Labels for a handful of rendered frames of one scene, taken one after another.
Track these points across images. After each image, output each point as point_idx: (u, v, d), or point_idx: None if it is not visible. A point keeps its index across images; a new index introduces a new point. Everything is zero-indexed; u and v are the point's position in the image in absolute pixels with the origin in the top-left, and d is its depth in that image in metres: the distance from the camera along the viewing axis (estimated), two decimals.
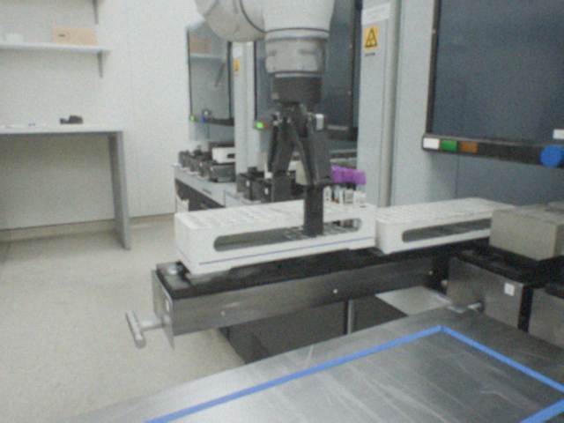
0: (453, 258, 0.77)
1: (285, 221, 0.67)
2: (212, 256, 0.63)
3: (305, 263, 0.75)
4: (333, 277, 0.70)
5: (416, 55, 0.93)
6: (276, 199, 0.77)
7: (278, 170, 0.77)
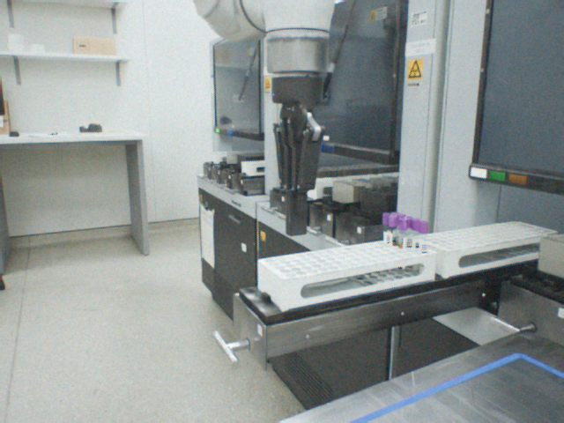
0: (505, 282, 0.83)
1: (359, 269, 0.74)
2: (300, 301, 0.71)
3: None
4: (401, 301, 0.77)
5: (462, 89, 0.99)
6: (302, 211, 0.73)
7: None
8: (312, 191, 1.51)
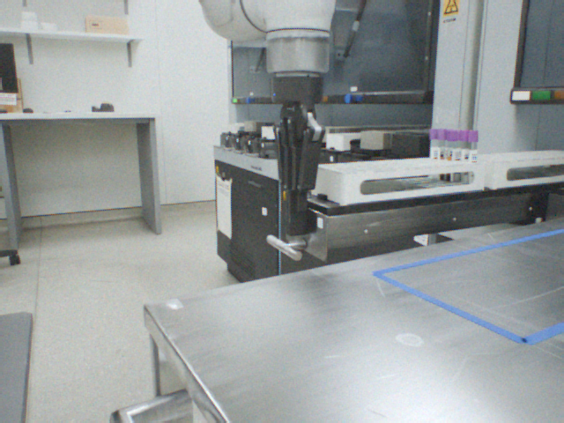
0: (552, 194, 0.84)
1: (415, 170, 0.75)
2: (358, 197, 0.71)
3: None
4: (453, 206, 0.78)
5: (502, 17, 1.00)
6: (302, 211, 0.73)
7: None
8: (339, 143, 1.52)
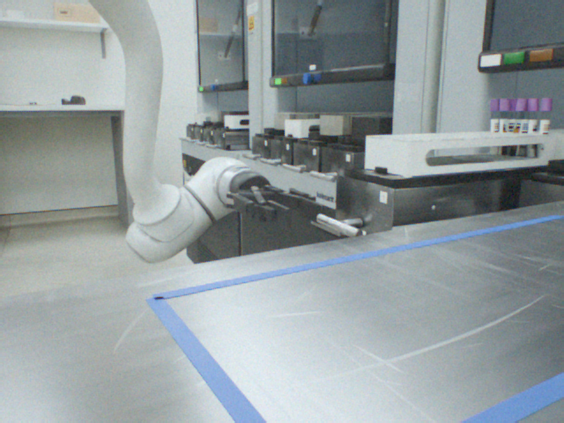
0: (526, 181, 0.66)
1: (484, 140, 0.67)
2: (423, 169, 0.63)
3: None
4: None
5: None
6: (280, 206, 0.72)
7: (262, 208, 0.76)
8: (297, 129, 1.34)
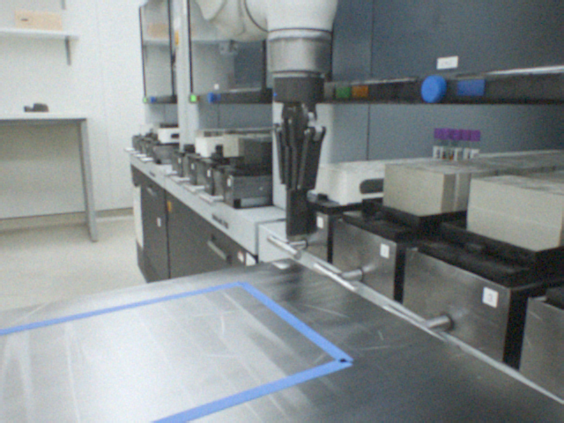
0: (337, 219, 0.65)
1: None
2: (358, 196, 0.71)
3: None
4: None
5: None
6: (302, 211, 0.73)
7: None
8: (203, 149, 1.33)
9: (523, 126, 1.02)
